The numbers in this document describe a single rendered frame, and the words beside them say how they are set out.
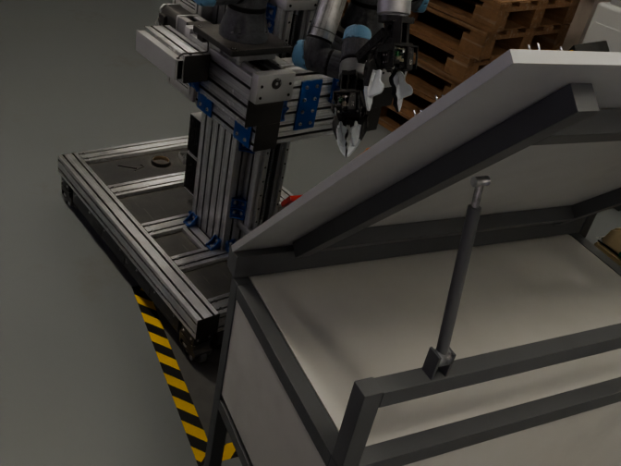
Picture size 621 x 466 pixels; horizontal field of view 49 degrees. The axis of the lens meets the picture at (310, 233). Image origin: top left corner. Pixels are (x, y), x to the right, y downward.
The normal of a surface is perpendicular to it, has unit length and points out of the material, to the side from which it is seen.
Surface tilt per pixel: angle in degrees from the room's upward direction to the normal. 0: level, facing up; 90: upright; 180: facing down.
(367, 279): 0
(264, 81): 90
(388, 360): 0
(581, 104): 42
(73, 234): 0
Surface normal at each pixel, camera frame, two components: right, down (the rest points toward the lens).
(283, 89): 0.61, 0.52
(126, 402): 0.18, -0.82
